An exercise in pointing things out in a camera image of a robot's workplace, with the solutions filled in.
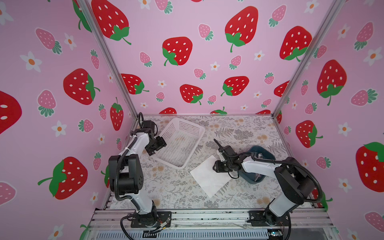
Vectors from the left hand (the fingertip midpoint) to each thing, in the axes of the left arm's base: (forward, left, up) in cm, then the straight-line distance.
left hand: (161, 146), depth 93 cm
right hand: (-11, -33, -7) cm, 35 cm away
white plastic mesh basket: (+14, -11, -8) cm, 19 cm away
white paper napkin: (-18, -30, -8) cm, 36 cm away
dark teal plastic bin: (+1, -63, -6) cm, 64 cm away
